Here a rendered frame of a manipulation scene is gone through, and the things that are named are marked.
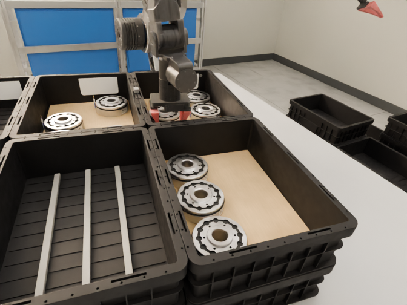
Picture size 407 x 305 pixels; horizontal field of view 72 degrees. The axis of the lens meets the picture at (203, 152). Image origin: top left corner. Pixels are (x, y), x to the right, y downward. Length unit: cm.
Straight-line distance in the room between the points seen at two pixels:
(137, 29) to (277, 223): 142
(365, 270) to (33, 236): 73
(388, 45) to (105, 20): 290
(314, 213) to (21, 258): 55
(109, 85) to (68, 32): 170
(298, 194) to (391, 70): 321
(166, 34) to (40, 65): 217
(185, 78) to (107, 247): 39
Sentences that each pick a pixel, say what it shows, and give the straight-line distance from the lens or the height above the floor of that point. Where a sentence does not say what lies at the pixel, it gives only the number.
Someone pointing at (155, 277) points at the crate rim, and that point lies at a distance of 41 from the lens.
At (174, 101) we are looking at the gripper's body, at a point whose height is 97.
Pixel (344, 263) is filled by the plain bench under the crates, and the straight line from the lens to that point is 80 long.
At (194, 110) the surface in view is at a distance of 95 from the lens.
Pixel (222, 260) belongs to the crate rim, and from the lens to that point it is 43.
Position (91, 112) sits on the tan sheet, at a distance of 102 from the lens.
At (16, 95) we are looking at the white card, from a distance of 111.
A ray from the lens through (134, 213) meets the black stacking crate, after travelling 62.
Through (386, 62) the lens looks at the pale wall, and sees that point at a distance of 381.
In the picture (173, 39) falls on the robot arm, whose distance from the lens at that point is 70.
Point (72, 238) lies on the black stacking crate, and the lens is 60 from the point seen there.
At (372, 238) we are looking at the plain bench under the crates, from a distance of 90.
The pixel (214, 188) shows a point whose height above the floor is 86.
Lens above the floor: 128
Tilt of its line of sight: 35 degrees down
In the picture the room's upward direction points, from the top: 5 degrees clockwise
